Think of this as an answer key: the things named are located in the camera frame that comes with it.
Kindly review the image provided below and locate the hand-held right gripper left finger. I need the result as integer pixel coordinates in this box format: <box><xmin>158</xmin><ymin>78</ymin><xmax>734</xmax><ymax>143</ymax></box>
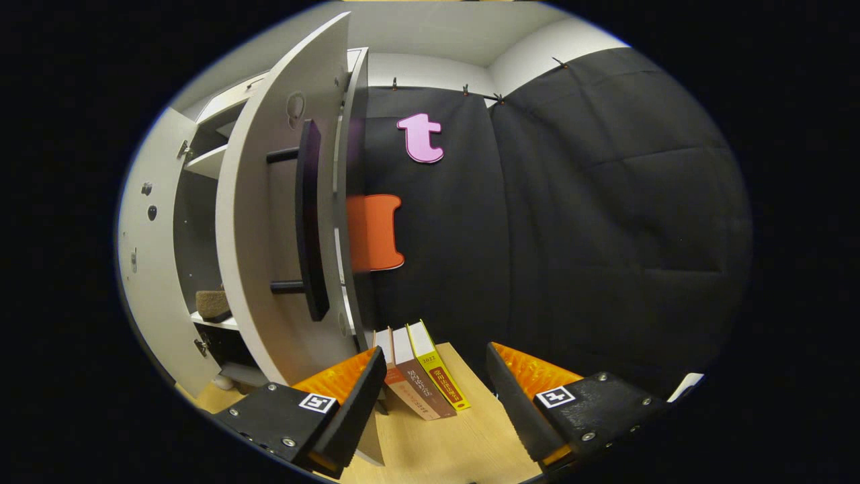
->
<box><xmin>214</xmin><ymin>347</ymin><xmax>388</xmax><ymax>479</ymax></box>

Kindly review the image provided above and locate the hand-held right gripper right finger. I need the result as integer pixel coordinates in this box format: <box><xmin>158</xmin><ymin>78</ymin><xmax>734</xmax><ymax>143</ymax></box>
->
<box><xmin>485</xmin><ymin>343</ymin><xmax>673</xmax><ymax>468</ymax></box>

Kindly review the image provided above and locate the brown fuzzy shoe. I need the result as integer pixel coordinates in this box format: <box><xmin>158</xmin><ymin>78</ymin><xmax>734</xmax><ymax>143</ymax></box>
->
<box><xmin>196</xmin><ymin>286</ymin><xmax>232</xmax><ymax>323</ymax></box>

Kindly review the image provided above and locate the white cat sticker cabinet door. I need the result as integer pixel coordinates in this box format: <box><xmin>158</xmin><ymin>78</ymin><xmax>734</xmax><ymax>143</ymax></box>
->
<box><xmin>215</xmin><ymin>12</ymin><xmax>387</xmax><ymax>466</ymax></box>

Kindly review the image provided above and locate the white phone sticker cabinet door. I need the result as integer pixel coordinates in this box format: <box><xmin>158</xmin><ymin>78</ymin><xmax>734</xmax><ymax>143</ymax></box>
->
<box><xmin>118</xmin><ymin>108</ymin><xmax>222</xmax><ymax>399</ymax></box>

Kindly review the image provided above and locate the white shoe cabinet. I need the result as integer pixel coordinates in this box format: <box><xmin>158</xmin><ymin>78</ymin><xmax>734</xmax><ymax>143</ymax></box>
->
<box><xmin>171</xmin><ymin>47</ymin><xmax>370</xmax><ymax>391</ymax></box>

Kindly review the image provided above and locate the white cabinet drawer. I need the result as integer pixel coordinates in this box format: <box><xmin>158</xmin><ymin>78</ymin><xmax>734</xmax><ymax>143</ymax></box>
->
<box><xmin>196</xmin><ymin>79</ymin><xmax>266</xmax><ymax>128</ymax></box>

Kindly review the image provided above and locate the white and brown book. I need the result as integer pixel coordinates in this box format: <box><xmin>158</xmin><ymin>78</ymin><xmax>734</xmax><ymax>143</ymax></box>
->
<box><xmin>392</xmin><ymin>325</ymin><xmax>458</xmax><ymax>419</ymax></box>

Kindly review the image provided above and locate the yellow book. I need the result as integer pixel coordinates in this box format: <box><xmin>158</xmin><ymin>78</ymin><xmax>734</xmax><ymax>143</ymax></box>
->
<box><xmin>406</xmin><ymin>320</ymin><xmax>472</xmax><ymax>411</ymax></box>

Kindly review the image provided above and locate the white flat object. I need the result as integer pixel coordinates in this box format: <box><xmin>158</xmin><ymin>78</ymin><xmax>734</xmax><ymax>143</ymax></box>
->
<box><xmin>669</xmin><ymin>373</ymin><xmax>704</xmax><ymax>403</ymax></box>

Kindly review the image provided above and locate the black backdrop cloth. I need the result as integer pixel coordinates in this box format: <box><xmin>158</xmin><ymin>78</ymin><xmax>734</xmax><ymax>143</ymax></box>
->
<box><xmin>349</xmin><ymin>47</ymin><xmax>753</xmax><ymax>397</ymax></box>

